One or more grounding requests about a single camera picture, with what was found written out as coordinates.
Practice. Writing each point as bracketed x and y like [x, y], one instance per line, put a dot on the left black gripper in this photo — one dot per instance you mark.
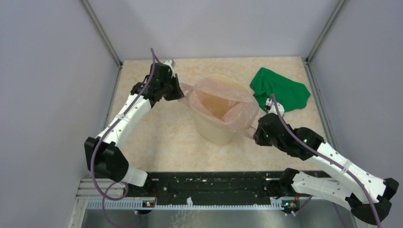
[177, 93]

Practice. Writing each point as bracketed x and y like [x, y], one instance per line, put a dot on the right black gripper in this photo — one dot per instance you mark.
[259, 139]

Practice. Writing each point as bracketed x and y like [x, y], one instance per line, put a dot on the pink plastic trash bag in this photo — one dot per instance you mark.
[222, 103]

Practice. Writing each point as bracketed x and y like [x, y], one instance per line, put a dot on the beige plastic trash bin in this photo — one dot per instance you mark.
[217, 136]

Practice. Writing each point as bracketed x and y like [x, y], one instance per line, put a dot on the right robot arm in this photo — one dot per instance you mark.
[366, 196]

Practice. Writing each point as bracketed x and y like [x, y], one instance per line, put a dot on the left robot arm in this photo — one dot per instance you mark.
[104, 152]

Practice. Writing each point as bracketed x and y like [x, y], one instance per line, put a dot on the green cloth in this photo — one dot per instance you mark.
[292, 95]

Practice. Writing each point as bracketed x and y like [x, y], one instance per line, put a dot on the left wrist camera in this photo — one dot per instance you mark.
[171, 64]

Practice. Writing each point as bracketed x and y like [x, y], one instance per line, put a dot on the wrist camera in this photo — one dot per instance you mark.
[274, 107]
[171, 64]

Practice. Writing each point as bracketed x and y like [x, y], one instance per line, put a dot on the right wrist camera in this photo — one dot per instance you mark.
[274, 107]

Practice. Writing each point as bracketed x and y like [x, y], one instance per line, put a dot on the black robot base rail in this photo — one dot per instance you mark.
[243, 188]

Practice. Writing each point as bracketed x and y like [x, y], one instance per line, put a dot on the white cable duct strip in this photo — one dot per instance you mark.
[138, 204]

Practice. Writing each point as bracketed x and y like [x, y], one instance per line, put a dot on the left aluminium frame post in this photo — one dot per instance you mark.
[100, 31]

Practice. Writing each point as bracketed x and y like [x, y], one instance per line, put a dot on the aluminium frame post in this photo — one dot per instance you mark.
[100, 31]
[326, 30]

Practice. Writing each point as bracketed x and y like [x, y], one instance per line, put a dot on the right aluminium frame post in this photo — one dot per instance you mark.
[326, 30]

